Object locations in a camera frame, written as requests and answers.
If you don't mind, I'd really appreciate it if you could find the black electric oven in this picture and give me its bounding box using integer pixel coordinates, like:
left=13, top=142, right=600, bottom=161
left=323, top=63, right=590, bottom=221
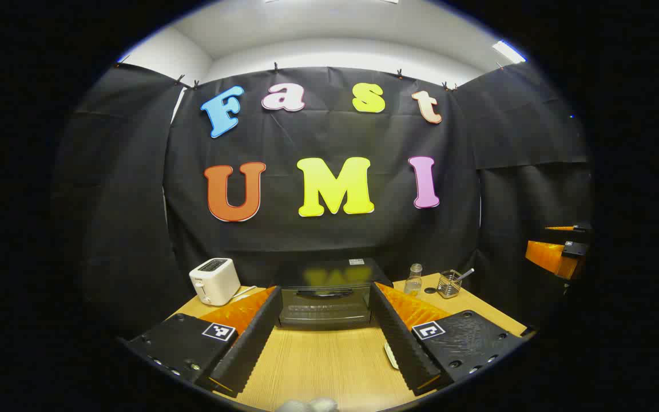
left=272, top=257, right=394, bottom=330

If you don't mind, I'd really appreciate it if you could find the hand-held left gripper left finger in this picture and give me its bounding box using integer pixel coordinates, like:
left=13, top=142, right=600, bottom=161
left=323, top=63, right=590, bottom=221
left=126, top=285, right=283, bottom=398

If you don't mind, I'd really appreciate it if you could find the ceiling light panel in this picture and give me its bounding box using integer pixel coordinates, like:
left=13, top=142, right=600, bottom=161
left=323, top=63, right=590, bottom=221
left=493, top=40, right=527, bottom=64

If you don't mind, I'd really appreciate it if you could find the metal wire basket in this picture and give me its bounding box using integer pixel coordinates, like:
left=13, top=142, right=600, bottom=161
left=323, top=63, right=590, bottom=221
left=437, top=270, right=463, bottom=299

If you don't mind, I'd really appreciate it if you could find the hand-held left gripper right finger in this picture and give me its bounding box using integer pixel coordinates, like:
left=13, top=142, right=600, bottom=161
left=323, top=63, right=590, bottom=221
left=368, top=282, right=527, bottom=397

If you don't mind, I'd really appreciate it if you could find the white toaster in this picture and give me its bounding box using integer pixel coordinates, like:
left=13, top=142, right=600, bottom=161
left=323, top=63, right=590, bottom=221
left=189, top=257, right=242, bottom=307

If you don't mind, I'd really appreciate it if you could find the clear glass bottle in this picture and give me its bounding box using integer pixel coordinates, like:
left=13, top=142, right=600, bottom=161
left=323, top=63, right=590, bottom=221
left=404, top=263, right=423, bottom=297

